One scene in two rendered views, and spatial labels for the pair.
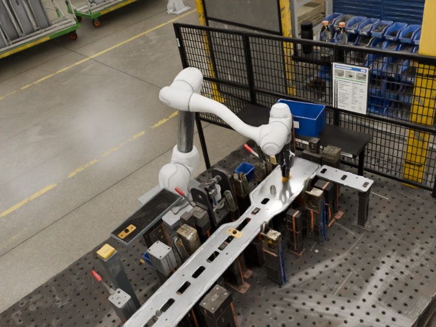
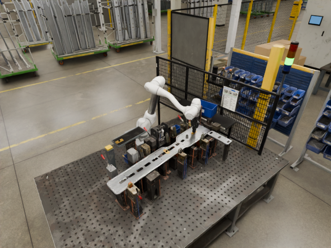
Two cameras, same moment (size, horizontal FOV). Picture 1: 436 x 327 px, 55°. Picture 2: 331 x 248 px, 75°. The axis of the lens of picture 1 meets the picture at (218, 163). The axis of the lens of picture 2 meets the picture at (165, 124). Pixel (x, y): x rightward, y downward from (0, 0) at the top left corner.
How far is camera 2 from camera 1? 35 cm
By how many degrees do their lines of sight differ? 2
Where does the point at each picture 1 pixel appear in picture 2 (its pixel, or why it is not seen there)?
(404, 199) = (245, 153)
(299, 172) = (200, 131)
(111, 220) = (109, 142)
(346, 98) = (227, 103)
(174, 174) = (144, 122)
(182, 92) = (155, 85)
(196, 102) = (160, 91)
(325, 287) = (202, 183)
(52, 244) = (79, 148)
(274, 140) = (191, 112)
